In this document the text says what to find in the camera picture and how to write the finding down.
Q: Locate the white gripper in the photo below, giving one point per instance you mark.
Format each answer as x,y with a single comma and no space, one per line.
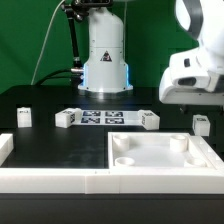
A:
194,77

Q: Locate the white square tabletop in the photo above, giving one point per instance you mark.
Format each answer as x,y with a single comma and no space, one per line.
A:
160,150

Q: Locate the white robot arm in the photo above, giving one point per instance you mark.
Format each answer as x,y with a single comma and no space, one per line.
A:
106,72

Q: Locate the sheet of fiducial markers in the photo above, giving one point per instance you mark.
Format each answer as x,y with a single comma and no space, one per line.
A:
117,118

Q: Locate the white U-shaped obstacle fence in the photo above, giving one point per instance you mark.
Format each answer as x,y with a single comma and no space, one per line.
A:
188,180

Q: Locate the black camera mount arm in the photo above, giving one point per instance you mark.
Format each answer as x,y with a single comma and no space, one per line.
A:
77,11

